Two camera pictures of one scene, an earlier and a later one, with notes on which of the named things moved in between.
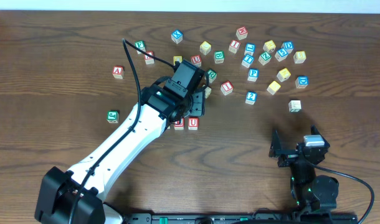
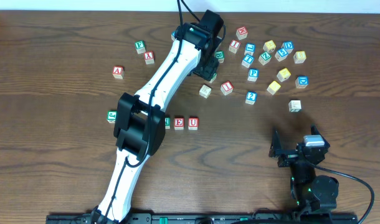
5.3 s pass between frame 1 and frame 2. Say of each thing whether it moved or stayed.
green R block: stayed
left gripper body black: moved
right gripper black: stayed
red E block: stayed
